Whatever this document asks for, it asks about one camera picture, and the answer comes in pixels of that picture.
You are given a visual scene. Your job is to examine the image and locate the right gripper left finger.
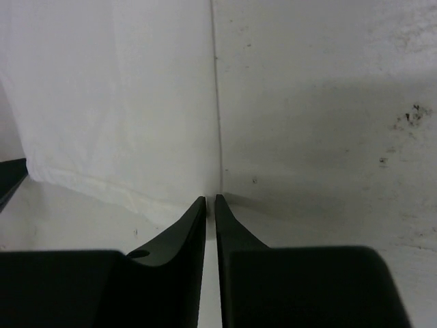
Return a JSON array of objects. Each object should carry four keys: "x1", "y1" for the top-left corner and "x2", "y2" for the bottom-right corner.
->
[{"x1": 1, "y1": 197, "x2": 206, "y2": 327}]

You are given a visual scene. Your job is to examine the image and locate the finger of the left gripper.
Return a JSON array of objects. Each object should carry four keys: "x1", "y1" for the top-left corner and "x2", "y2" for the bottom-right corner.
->
[{"x1": 0, "y1": 158, "x2": 27, "y2": 212}]

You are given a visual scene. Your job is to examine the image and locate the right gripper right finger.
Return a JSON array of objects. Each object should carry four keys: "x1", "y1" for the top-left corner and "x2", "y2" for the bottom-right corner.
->
[{"x1": 214, "y1": 195, "x2": 411, "y2": 327}]

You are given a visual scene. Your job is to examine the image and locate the white tank top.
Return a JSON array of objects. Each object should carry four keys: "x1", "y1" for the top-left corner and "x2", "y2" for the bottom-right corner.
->
[{"x1": 1, "y1": 1, "x2": 220, "y2": 224}]

